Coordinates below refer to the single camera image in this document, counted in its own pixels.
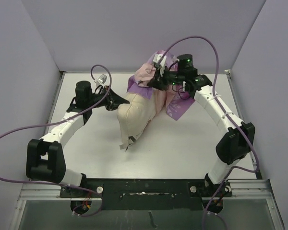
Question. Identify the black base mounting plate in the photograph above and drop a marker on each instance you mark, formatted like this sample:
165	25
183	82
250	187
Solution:
150	194

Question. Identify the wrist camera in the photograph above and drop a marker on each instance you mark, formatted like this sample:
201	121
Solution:
159	62
101	80

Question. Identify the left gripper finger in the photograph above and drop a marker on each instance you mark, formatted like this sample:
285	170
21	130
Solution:
115	99
111	106

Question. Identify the cream pillow with bear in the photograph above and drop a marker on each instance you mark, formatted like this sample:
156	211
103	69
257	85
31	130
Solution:
134	117

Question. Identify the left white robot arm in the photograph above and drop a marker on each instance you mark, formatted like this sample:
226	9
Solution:
45	157

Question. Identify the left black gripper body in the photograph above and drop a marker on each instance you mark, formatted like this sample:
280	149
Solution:
96	98

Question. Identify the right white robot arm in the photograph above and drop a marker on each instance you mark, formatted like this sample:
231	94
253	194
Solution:
237	135

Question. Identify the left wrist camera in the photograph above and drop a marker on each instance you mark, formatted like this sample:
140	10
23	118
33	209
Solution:
101	80

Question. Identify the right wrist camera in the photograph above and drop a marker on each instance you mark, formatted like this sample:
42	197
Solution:
159	62

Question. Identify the pink pillowcase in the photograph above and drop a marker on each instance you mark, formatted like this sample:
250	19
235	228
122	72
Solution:
174	100

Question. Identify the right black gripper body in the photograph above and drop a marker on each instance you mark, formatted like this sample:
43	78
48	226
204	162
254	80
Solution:
171	78

